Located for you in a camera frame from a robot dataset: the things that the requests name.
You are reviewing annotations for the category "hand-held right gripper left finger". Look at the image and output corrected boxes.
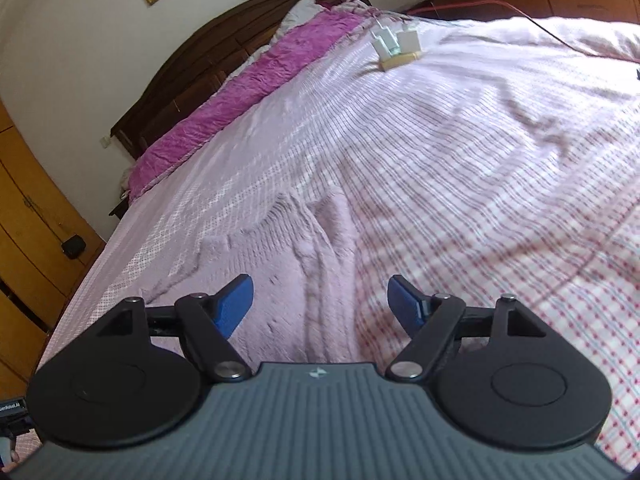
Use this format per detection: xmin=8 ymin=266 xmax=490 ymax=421
xmin=94 ymin=273 xmax=255 ymax=382

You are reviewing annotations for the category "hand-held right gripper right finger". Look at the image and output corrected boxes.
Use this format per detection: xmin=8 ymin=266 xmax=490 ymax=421
xmin=387 ymin=274 xmax=552 ymax=381

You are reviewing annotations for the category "pink knit sweater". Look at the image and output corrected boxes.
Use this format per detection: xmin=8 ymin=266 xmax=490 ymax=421
xmin=135 ymin=192 xmax=363 ymax=366

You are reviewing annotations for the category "pink checked bed blanket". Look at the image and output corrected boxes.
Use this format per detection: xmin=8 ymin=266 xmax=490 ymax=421
xmin=37 ymin=2 xmax=640 ymax=476

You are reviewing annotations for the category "small black box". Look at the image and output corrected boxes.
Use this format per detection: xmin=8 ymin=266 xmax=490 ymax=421
xmin=60 ymin=235 xmax=87 ymax=260

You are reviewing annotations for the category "wooden wardrobe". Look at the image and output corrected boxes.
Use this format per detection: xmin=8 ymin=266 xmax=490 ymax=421
xmin=0 ymin=100 xmax=107 ymax=388

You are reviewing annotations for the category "purple quilted pillow cover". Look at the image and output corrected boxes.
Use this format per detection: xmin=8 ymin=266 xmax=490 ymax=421
xmin=127 ymin=7 xmax=366 ymax=206

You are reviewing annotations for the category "beige power strip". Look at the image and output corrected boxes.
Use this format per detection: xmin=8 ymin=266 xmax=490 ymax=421
xmin=377 ymin=51 xmax=422 ymax=72

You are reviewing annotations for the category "dark wooden headboard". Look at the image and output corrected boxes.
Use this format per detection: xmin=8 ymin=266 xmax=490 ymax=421
xmin=109 ymin=0 xmax=372 ymax=218

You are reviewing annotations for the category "white pillow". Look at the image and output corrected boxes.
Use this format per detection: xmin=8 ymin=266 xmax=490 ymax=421
xmin=240 ymin=0 xmax=333 ymax=73

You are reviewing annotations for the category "orange cable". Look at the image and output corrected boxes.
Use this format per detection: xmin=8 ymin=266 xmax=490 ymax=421
xmin=406 ymin=0 xmax=531 ymax=20

